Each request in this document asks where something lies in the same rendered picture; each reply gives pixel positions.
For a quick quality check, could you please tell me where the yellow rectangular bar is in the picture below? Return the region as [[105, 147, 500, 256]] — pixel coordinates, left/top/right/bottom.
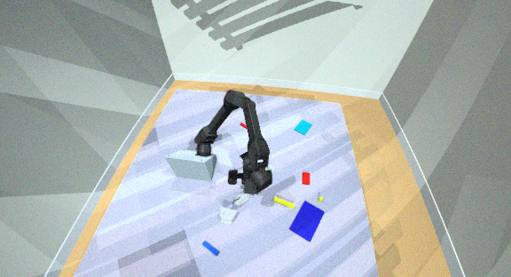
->
[[273, 196, 295, 209]]

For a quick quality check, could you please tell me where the small red block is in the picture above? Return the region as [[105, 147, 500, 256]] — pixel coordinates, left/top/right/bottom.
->
[[303, 172, 310, 185]]

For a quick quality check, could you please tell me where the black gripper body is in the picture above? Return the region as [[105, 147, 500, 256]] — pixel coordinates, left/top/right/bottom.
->
[[227, 170, 272, 185]]

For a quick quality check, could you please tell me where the small cyan block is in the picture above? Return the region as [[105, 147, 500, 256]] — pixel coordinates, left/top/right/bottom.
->
[[295, 119, 312, 135]]

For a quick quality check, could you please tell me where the blue rectangular bar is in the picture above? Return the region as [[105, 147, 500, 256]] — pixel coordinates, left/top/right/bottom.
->
[[202, 241, 219, 256]]

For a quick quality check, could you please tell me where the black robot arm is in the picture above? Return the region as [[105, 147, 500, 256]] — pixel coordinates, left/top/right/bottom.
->
[[194, 90, 272, 194]]

